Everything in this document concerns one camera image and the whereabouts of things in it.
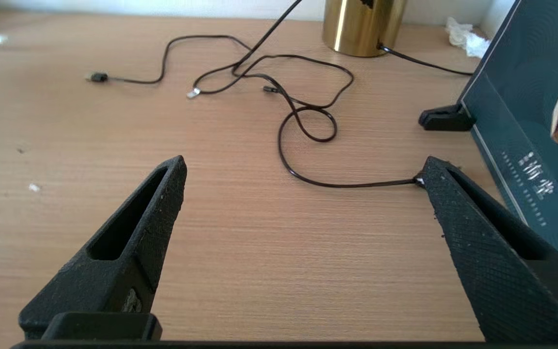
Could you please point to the gold desk lamp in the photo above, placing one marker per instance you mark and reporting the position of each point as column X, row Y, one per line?
column 356, row 29

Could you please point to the crumpled white tissue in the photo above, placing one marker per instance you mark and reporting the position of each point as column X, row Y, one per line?
column 468, row 39

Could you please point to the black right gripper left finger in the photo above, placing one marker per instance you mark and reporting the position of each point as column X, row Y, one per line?
column 129, row 252

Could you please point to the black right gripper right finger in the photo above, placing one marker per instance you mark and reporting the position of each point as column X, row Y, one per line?
column 492, row 261

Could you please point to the black stand clip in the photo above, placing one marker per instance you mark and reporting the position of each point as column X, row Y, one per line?
column 446, row 118

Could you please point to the small white plastic fragment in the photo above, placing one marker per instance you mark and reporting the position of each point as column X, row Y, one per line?
column 34, row 187

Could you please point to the black clip on lamp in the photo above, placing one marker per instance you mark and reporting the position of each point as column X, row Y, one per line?
column 367, row 3

